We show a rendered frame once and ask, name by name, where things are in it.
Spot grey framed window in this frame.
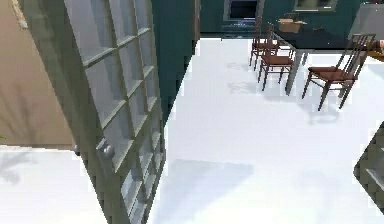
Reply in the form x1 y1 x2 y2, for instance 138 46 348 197
293 0 338 13

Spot silver round door knob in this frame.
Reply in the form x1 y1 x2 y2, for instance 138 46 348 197
95 138 116 160

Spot brown cardboard box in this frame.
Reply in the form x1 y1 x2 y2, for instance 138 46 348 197
277 17 308 34

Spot grey dining table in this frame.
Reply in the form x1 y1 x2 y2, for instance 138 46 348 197
272 30 384 97

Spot grey glass-paned room door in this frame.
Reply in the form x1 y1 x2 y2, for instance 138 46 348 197
19 0 167 224

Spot brown wooden chair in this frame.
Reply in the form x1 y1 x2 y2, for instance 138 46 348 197
256 23 296 92
301 32 377 112
248 15 280 72

